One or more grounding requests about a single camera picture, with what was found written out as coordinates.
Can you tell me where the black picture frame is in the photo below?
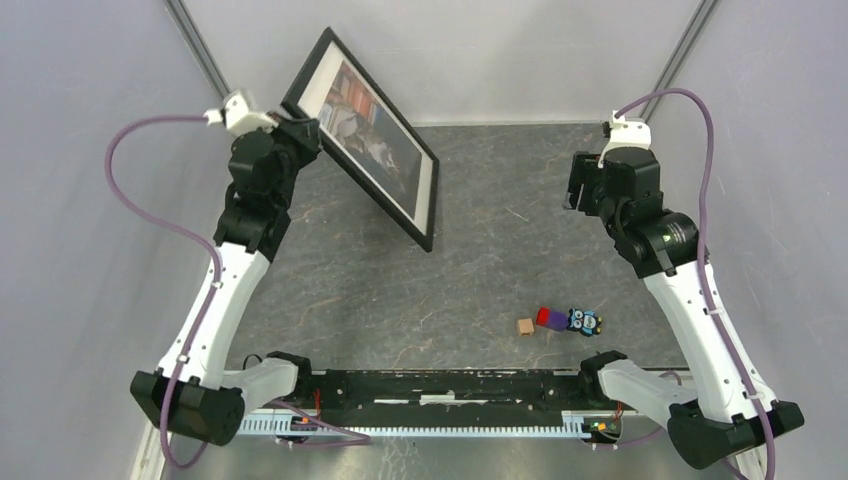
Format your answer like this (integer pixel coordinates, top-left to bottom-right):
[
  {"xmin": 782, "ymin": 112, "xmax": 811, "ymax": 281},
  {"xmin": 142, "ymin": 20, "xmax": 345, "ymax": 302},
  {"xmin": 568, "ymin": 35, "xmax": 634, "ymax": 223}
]
[{"xmin": 280, "ymin": 26, "xmax": 441, "ymax": 253}]

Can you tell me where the cat photo print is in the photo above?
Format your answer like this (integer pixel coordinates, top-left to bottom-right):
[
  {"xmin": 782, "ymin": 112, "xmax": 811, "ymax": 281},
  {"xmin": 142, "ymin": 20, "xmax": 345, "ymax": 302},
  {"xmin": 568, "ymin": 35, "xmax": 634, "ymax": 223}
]
[{"xmin": 319, "ymin": 61, "xmax": 422, "ymax": 215}]

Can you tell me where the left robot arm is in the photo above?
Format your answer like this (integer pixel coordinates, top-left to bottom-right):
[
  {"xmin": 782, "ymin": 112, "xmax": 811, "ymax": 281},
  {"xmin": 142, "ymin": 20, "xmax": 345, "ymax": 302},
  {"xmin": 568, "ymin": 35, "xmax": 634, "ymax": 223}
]
[{"xmin": 130, "ymin": 118, "xmax": 321, "ymax": 446}]

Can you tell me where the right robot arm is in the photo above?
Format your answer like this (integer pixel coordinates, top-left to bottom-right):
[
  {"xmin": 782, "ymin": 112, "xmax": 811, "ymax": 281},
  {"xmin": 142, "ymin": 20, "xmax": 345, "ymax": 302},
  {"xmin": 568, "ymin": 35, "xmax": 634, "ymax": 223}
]
[{"xmin": 565, "ymin": 147, "xmax": 805, "ymax": 470}]

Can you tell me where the red purple toy brick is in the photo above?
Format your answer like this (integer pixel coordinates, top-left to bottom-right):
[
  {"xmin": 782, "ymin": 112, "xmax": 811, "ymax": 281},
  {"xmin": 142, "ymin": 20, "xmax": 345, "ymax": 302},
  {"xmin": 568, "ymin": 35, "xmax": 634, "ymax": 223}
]
[{"xmin": 535, "ymin": 307, "xmax": 570, "ymax": 332}]

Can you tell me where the blue owl toy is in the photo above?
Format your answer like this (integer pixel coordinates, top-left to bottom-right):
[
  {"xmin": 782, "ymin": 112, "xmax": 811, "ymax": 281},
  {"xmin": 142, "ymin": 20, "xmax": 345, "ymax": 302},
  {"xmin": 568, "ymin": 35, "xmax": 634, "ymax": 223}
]
[{"xmin": 566, "ymin": 308, "xmax": 603, "ymax": 337}]

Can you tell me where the small wooden cube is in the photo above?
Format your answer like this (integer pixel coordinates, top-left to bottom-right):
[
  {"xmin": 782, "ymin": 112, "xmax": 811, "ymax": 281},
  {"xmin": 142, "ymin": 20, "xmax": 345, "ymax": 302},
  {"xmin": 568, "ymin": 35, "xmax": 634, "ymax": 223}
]
[{"xmin": 516, "ymin": 318, "xmax": 535, "ymax": 337}]

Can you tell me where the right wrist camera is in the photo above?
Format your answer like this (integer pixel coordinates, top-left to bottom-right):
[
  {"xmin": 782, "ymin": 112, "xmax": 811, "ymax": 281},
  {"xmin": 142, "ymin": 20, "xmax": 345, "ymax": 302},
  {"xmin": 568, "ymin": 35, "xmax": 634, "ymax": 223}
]
[{"xmin": 597, "ymin": 111, "xmax": 652, "ymax": 169}]

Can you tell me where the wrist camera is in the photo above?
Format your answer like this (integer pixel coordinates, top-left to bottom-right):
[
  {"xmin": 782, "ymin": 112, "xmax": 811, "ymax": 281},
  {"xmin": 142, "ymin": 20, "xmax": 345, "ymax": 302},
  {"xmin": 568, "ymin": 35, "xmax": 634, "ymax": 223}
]
[
  {"xmin": 203, "ymin": 89, "xmax": 279, "ymax": 137},
  {"xmin": 597, "ymin": 111, "xmax": 652, "ymax": 169}
]

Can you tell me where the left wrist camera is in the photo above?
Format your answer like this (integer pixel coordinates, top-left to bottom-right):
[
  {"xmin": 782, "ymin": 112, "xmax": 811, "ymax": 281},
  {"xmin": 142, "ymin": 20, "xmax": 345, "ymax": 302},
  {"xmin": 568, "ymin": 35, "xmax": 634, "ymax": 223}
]
[{"xmin": 203, "ymin": 89, "xmax": 279, "ymax": 137}]

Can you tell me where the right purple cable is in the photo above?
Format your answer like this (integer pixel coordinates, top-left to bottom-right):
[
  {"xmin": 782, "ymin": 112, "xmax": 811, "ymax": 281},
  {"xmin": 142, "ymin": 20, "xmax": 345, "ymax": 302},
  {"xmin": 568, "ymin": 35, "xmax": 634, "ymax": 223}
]
[{"xmin": 596, "ymin": 87, "xmax": 778, "ymax": 480}]

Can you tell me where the aluminium frame rail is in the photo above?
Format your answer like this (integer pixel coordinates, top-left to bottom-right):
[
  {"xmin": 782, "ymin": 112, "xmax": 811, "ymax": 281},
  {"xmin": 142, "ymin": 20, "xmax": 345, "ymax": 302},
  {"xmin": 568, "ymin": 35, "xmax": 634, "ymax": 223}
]
[{"xmin": 163, "ymin": 0, "xmax": 230, "ymax": 99}]

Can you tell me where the white cable duct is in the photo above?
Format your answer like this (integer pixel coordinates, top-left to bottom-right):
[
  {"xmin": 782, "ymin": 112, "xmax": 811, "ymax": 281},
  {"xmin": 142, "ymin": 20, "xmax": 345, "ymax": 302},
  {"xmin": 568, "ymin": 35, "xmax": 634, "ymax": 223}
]
[{"xmin": 237, "ymin": 409, "xmax": 591, "ymax": 440}]

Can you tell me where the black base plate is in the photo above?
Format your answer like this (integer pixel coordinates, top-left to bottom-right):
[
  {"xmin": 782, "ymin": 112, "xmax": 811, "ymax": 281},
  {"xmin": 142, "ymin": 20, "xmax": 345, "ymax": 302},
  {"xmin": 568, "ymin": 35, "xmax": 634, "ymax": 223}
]
[{"xmin": 285, "ymin": 369, "xmax": 618, "ymax": 428}]

